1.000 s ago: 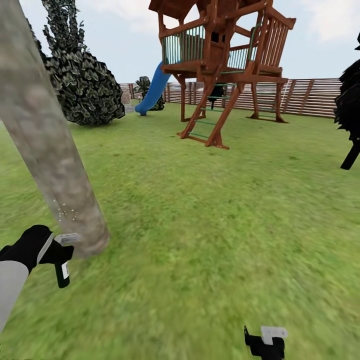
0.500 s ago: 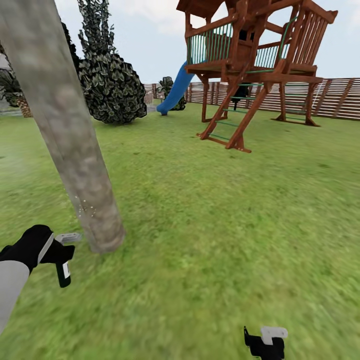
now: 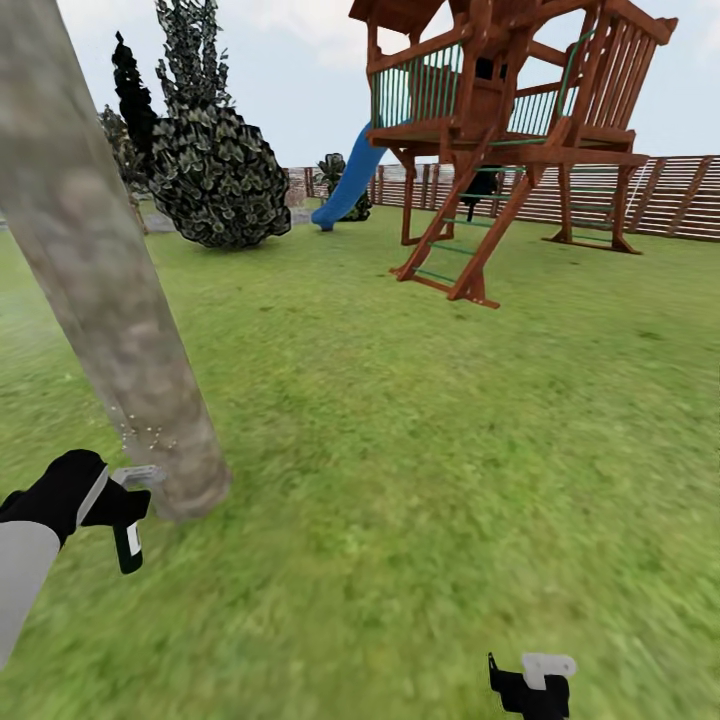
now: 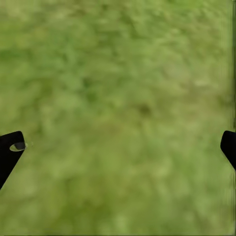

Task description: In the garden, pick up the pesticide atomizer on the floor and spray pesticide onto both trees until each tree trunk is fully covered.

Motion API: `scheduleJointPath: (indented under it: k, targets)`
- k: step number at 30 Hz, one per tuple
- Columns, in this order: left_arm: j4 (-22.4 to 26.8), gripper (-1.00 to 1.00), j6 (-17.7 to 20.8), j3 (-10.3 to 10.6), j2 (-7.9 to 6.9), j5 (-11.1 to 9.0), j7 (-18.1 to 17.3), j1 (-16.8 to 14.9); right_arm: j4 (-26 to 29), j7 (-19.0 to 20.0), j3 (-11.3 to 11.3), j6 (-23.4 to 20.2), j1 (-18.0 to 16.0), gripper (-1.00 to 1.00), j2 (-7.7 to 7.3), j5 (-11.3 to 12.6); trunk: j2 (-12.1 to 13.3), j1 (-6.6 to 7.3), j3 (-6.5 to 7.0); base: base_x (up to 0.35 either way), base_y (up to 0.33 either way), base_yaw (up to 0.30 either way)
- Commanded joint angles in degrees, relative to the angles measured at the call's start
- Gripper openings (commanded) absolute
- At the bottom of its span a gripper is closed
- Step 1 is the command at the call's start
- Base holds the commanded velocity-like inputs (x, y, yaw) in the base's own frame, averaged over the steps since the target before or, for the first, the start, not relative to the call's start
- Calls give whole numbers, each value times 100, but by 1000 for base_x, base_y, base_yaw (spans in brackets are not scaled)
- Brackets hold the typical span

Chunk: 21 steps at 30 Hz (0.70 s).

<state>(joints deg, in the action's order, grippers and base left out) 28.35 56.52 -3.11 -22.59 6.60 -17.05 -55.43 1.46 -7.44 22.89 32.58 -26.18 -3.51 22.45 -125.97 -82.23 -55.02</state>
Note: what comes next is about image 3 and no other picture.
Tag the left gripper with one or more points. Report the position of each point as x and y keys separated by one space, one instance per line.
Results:
x=126 y=506

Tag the pesticide atomizer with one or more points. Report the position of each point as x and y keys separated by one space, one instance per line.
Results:
x=128 y=545

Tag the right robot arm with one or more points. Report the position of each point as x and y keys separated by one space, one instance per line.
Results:
x=541 y=692

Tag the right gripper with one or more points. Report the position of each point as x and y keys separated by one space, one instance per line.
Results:
x=518 y=697

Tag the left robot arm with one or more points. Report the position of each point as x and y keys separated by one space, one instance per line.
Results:
x=77 y=489

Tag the garden chair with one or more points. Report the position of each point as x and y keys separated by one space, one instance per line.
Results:
x=295 y=198

